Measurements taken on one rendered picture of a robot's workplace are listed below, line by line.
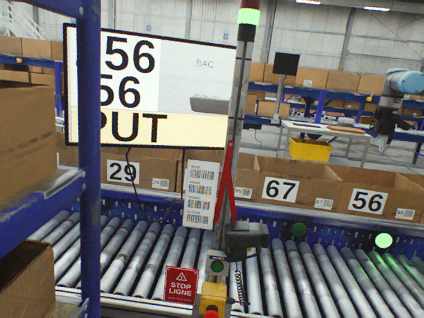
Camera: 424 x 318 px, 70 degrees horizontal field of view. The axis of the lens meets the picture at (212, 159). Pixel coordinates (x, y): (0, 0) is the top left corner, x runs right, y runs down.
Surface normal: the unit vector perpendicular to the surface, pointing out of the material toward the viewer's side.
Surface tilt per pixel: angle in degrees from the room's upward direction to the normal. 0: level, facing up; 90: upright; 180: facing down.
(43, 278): 90
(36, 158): 90
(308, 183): 90
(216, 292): 0
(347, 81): 90
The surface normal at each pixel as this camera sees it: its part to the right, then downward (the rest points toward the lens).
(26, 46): -0.09, 0.27
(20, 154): 0.99, 0.14
